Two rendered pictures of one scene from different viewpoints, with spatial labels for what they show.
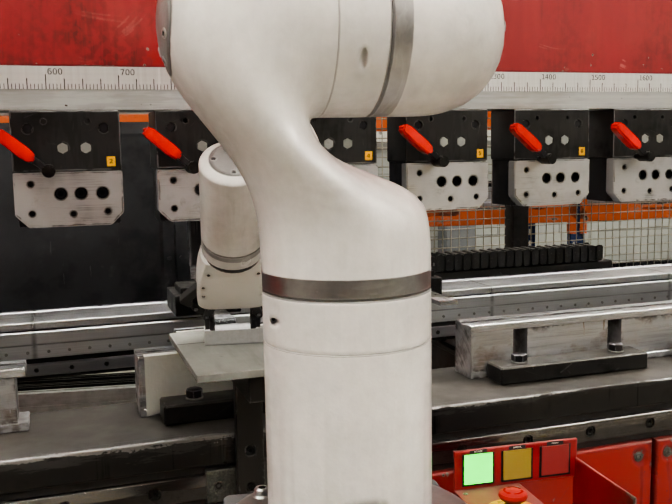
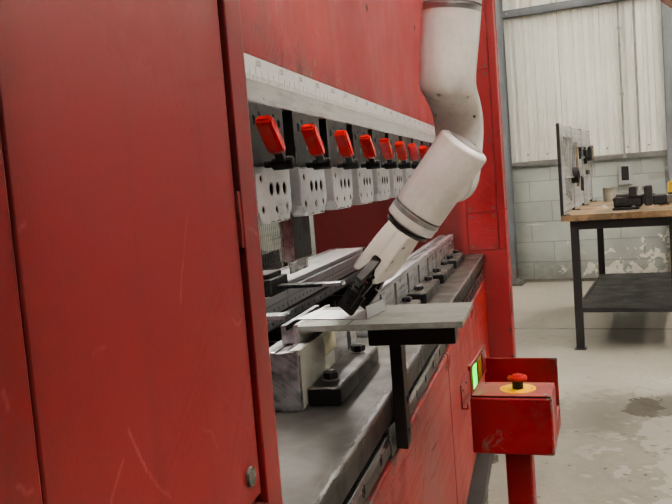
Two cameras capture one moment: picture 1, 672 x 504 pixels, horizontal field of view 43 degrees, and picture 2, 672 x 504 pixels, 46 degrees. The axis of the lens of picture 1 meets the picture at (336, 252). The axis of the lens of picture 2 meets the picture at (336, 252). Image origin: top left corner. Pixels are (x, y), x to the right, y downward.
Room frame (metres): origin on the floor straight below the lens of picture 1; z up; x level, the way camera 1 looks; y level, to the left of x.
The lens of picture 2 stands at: (0.53, 1.27, 1.22)
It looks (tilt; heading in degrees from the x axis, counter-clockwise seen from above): 5 degrees down; 304
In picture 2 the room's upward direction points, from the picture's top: 5 degrees counter-clockwise
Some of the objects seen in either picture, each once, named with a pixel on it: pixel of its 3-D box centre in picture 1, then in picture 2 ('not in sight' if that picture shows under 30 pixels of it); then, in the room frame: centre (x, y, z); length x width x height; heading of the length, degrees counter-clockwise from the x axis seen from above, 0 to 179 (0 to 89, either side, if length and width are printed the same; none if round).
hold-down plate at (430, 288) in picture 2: not in sight; (424, 291); (1.59, -0.79, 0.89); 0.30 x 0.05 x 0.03; 109
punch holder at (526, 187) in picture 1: (539, 157); (365, 166); (1.51, -0.36, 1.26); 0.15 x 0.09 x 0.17; 109
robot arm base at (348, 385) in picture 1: (348, 412); not in sight; (0.59, -0.01, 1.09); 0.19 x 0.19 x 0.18
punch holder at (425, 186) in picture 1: (437, 159); (345, 166); (1.44, -0.17, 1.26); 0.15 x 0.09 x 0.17; 109
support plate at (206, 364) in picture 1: (244, 349); (388, 316); (1.19, 0.13, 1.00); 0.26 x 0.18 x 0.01; 19
